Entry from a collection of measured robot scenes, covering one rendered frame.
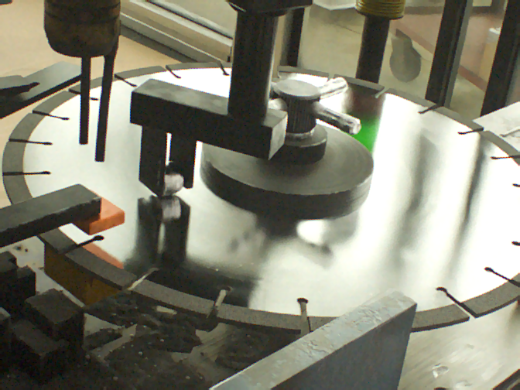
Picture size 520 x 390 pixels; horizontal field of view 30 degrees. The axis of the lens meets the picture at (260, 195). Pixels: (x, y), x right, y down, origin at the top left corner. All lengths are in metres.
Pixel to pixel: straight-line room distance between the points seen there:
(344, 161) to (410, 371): 0.14
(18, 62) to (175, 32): 0.23
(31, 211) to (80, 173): 0.11
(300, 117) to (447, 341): 0.18
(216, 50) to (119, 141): 0.69
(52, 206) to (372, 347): 0.18
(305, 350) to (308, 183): 0.22
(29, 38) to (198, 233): 0.86
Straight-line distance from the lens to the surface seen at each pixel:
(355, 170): 0.61
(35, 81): 0.79
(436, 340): 0.66
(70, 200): 0.50
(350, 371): 0.40
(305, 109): 0.59
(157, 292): 0.49
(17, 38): 1.37
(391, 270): 0.53
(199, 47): 1.34
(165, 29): 1.38
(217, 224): 0.55
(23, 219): 0.49
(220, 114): 0.52
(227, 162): 0.60
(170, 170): 0.56
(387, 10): 0.88
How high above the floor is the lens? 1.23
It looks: 28 degrees down
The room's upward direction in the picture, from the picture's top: 7 degrees clockwise
